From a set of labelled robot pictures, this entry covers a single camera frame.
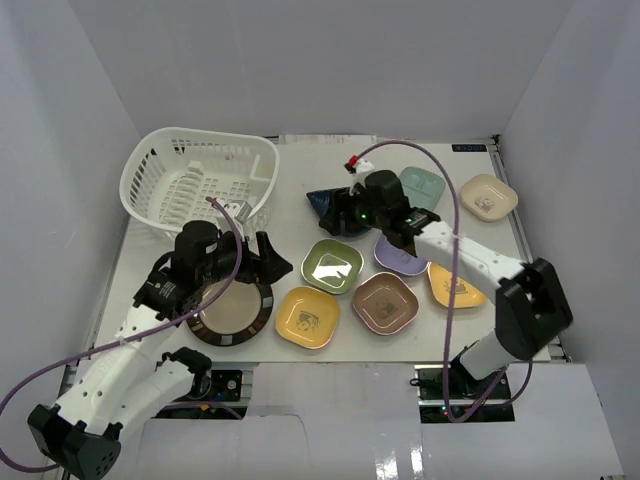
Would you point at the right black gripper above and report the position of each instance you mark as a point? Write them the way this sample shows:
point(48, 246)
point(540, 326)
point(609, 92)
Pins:
point(342, 203)

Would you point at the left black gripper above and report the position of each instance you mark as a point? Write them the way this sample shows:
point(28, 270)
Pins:
point(255, 261)

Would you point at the dark blue plate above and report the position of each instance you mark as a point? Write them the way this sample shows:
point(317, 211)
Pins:
point(317, 200)

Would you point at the green square plate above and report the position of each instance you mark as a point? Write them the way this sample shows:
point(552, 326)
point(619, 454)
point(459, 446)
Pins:
point(332, 266)

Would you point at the round black rimmed plate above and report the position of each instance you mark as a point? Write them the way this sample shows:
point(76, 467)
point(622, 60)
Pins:
point(236, 317)

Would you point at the lavender square plate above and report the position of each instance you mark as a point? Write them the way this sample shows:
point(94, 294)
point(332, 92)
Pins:
point(397, 260)

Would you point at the yellow panda plate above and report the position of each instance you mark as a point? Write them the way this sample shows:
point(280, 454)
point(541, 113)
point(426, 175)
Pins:
point(308, 317)
point(466, 295)

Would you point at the light teal square plate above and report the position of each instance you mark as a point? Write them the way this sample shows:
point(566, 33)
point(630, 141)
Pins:
point(422, 188)

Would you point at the pink panda square plate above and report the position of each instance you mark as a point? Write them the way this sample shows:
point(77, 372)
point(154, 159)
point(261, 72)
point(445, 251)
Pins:
point(385, 303)

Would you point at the cream panda square plate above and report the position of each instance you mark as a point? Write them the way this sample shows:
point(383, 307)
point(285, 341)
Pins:
point(488, 198)

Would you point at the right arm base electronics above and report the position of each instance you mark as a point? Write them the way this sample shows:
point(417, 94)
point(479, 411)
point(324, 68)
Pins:
point(428, 383)

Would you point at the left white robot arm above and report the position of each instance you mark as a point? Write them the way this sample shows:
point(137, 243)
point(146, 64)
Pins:
point(125, 386)

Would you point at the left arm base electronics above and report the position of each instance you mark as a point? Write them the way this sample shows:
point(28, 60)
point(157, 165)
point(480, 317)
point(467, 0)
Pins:
point(223, 401)

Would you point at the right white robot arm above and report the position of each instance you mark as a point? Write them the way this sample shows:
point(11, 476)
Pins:
point(530, 305)

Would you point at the white plastic basket bin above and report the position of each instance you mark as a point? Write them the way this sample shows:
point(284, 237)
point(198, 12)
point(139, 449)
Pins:
point(173, 171)

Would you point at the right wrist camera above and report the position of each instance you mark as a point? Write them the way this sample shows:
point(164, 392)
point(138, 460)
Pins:
point(360, 167)

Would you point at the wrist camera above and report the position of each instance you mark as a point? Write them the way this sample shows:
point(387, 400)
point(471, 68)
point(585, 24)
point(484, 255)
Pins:
point(238, 210)
point(360, 167)

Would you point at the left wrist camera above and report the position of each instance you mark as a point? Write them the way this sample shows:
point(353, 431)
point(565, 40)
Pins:
point(238, 210)

